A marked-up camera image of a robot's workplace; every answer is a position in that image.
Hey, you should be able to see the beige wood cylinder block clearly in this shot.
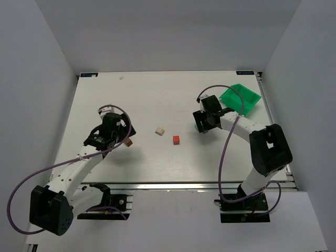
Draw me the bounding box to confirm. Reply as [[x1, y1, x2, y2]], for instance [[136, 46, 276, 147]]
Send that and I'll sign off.
[[155, 127, 165, 136]]

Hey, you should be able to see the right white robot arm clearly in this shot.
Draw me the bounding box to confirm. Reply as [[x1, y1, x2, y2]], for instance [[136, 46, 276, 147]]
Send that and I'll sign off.
[[193, 95, 293, 204]]

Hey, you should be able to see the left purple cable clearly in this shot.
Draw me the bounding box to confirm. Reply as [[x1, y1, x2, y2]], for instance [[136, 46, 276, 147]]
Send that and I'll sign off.
[[6, 104, 132, 235]]

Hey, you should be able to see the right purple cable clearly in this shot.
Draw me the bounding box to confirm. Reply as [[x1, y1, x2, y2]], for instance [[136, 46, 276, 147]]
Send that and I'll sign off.
[[196, 84, 282, 216]]

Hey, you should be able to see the red wood cube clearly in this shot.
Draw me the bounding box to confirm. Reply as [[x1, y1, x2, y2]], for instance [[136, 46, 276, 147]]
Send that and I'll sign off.
[[173, 135, 180, 145]]

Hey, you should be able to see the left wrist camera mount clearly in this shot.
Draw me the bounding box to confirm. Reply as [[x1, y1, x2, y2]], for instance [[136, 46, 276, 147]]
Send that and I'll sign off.
[[98, 104, 114, 120]]

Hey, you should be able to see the purple cable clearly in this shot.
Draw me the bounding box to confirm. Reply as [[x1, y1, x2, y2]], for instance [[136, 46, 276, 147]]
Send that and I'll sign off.
[[196, 84, 282, 216], [6, 104, 132, 235]]

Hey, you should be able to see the brown wood block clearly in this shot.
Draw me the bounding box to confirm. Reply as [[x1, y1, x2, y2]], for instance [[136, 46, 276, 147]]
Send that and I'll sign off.
[[125, 139, 133, 147]]

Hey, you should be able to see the right blue corner label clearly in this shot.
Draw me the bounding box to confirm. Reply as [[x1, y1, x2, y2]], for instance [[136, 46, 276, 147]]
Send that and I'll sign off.
[[236, 70, 255, 75]]

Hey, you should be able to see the left blue corner label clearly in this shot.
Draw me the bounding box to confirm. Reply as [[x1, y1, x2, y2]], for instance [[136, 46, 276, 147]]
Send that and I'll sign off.
[[80, 72, 98, 78]]

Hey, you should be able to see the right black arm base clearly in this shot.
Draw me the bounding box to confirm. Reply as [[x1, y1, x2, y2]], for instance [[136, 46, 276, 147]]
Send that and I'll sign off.
[[214, 193, 270, 224]]

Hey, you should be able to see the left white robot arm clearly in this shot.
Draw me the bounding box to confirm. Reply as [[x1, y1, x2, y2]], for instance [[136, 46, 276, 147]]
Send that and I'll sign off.
[[29, 112, 136, 236]]

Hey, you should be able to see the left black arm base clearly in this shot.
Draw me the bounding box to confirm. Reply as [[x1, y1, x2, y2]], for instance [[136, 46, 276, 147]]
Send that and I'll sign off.
[[77, 183, 133, 221]]

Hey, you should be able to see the blue corner label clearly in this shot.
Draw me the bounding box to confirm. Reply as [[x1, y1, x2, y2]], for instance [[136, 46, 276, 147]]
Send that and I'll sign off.
[[236, 70, 255, 75], [80, 72, 98, 78]]

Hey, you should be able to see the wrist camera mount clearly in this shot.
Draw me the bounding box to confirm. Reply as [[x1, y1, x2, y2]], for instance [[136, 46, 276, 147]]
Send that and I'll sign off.
[[98, 104, 114, 120], [196, 94, 208, 103]]

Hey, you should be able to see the green plastic bin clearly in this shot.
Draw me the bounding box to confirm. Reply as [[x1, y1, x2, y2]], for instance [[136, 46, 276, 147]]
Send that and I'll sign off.
[[219, 83, 261, 116]]

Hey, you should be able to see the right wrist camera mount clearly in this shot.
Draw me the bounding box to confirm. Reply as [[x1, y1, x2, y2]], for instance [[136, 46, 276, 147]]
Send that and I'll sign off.
[[196, 94, 208, 103]]

